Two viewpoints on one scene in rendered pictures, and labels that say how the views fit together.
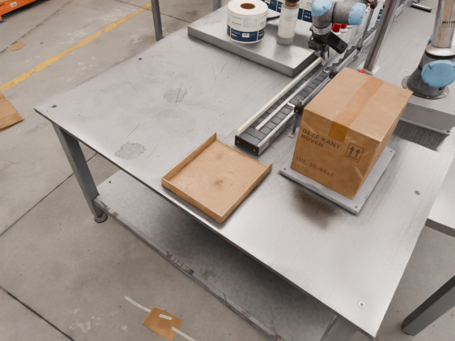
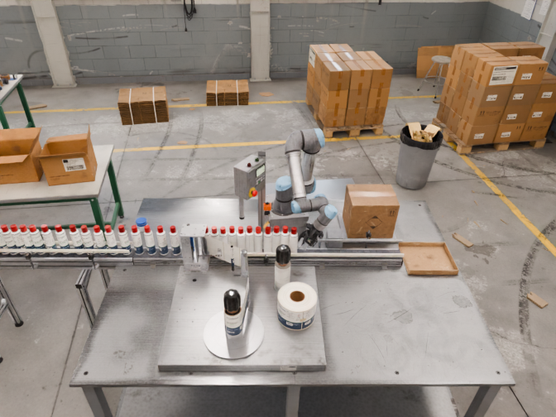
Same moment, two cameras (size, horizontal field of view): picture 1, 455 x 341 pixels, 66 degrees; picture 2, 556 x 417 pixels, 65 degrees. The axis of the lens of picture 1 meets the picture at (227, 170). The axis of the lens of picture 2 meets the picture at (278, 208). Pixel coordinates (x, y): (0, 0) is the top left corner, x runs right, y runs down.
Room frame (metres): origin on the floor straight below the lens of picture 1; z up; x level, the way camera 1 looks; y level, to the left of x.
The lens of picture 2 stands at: (2.80, 1.09, 2.71)
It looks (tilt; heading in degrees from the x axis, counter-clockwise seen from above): 37 degrees down; 233
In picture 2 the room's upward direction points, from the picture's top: 2 degrees clockwise
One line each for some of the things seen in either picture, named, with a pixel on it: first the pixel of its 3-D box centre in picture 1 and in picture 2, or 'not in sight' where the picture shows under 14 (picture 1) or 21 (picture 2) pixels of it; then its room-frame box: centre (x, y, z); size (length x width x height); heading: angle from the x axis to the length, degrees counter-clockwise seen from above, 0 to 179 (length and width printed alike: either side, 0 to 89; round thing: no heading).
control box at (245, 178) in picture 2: not in sight; (250, 177); (1.67, -0.67, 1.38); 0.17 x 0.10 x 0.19; 20
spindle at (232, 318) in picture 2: not in sight; (232, 313); (2.12, -0.15, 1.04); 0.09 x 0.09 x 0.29
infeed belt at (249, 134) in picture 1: (339, 56); (268, 256); (1.63, -0.54, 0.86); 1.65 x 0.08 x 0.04; 145
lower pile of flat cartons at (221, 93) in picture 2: not in sight; (227, 92); (-0.45, -4.60, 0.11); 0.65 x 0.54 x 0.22; 149
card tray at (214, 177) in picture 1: (218, 173); (427, 257); (0.82, 0.03, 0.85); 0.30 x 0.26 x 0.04; 145
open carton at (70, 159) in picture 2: not in sight; (68, 153); (2.32, -2.31, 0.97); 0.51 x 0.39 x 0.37; 68
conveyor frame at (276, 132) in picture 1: (339, 57); (268, 256); (1.63, -0.54, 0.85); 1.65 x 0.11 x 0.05; 145
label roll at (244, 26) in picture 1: (246, 20); (296, 305); (1.79, -0.07, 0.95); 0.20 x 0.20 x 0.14
